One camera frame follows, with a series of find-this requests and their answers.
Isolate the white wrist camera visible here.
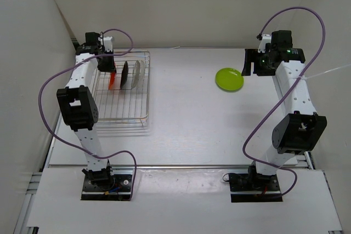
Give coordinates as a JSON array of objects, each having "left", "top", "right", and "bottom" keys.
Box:
[
  {"left": 101, "top": 36, "right": 114, "bottom": 54},
  {"left": 256, "top": 33, "right": 271, "bottom": 53}
]

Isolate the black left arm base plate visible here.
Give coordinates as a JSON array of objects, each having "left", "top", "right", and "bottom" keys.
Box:
[{"left": 81, "top": 169, "right": 134, "bottom": 201}]

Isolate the chrome wire dish rack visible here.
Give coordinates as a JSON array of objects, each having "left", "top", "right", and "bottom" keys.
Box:
[{"left": 91, "top": 49, "right": 151, "bottom": 130}]

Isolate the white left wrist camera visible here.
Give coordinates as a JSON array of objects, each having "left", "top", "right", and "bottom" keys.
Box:
[{"left": 101, "top": 36, "right": 114, "bottom": 54}]

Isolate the green plate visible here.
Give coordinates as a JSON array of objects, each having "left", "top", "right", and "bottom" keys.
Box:
[{"left": 215, "top": 67, "right": 244, "bottom": 92}]

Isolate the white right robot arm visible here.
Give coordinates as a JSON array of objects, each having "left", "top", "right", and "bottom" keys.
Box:
[{"left": 242, "top": 48, "right": 327, "bottom": 190}]

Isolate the aluminium table edge rail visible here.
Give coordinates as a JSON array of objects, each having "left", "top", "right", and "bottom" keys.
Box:
[{"left": 48, "top": 164, "right": 299, "bottom": 169}]

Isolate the orange plate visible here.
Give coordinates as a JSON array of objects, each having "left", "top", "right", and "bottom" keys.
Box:
[{"left": 108, "top": 71, "right": 116, "bottom": 90}]

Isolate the black plate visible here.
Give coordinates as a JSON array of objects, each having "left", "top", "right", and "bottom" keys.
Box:
[{"left": 120, "top": 61, "right": 129, "bottom": 89}]

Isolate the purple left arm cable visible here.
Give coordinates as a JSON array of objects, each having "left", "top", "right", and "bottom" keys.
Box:
[{"left": 38, "top": 28, "right": 138, "bottom": 201}]

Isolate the white cable zip tie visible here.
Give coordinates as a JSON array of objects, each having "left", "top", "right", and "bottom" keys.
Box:
[{"left": 295, "top": 64, "right": 351, "bottom": 80}]

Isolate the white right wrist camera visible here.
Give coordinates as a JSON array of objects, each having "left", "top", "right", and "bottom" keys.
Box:
[{"left": 256, "top": 33, "right": 271, "bottom": 53}]

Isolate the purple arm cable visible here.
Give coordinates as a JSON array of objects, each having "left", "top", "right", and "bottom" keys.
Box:
[
  {"left": 38, "top": 28, "right": 138, "bottom": 201},
  {"left": 242, "top": 7, "right": 326, "bottom": 198}
]

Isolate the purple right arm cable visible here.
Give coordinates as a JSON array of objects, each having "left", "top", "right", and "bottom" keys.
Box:
[{"left": 242, "top": 7, "right": 326, "bottom": 198}]

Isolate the clear textured glass plate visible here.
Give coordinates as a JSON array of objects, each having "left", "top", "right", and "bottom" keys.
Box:
[{"left": 131, "top": 60, "right": 141, "bottom": 89}]

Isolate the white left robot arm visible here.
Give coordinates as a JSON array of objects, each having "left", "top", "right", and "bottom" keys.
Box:
[{"left": 56, "top": 41, "right": 115, "bottom": 190}]

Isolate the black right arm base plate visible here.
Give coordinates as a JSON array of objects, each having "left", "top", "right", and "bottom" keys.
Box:
[{"left": 222, "top": 167, "right": 283, "bottom": 203}]

